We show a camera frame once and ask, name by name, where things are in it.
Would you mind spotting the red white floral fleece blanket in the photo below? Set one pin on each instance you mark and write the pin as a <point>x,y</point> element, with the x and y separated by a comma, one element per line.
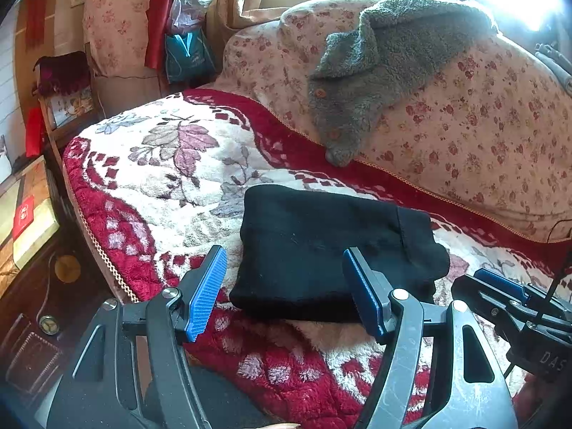
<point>156,186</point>

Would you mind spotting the wooden bedside cabinet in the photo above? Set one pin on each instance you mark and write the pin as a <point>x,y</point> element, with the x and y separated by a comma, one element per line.
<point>50,284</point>

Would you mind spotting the pink floral quilt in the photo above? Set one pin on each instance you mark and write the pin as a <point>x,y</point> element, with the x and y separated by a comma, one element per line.
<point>491,130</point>

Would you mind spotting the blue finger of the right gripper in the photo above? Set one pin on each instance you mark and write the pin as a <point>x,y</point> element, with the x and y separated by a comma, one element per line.
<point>501,283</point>

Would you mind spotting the teal plastic bag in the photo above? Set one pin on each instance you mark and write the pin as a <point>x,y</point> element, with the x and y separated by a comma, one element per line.
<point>188,57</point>

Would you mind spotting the black knit pants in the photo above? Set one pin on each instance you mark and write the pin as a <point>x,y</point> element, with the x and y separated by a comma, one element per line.
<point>293,243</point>

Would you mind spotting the grey fleece garment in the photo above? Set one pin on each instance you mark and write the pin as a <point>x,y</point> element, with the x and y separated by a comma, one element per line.
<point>397,46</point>

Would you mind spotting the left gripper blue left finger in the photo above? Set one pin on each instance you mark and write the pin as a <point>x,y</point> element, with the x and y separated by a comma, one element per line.
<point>173,318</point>

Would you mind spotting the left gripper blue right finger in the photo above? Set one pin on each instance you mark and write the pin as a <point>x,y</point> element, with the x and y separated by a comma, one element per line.
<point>395,319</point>

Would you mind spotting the clear plastic bag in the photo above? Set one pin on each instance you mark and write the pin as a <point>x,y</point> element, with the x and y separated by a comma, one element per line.
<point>187,15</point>

